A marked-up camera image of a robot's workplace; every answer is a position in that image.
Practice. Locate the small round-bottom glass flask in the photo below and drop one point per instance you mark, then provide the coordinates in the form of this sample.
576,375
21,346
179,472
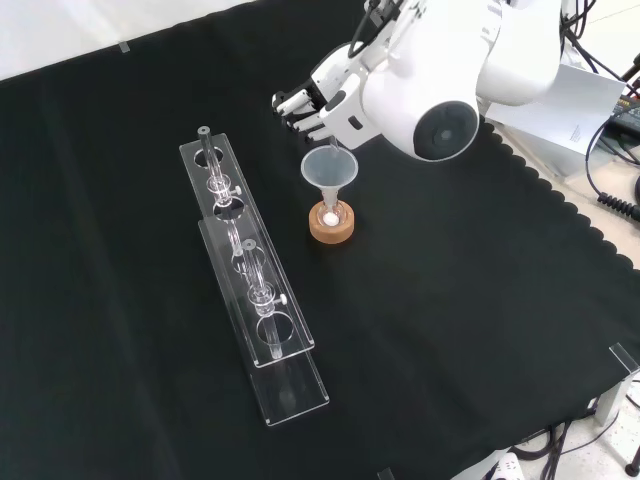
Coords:
331,218

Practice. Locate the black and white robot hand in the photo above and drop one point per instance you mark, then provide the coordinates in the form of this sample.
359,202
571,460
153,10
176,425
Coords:
345,115

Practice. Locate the black power supply box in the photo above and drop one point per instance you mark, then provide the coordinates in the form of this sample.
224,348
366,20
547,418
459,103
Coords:
627,112

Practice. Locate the clear cloth clip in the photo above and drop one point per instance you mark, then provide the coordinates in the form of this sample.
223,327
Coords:
124,47
386,474

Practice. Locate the pale board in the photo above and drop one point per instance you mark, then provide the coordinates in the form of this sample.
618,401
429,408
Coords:
590,115

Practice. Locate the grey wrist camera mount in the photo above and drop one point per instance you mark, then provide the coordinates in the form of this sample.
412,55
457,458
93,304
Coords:
382,10

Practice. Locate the grey metal bench bracket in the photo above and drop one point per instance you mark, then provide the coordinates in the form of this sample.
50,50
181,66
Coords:
617,395

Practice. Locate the clear plastic funnel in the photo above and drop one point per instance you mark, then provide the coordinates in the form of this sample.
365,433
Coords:
320,170

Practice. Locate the black cloth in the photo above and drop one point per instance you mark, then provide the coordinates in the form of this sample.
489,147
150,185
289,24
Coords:
450,275

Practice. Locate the white power strip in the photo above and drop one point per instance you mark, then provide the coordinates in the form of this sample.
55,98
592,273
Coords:
505,467

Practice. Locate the clear acrylic funnel stand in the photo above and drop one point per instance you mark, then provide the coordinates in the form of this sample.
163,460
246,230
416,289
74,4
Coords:
285,400

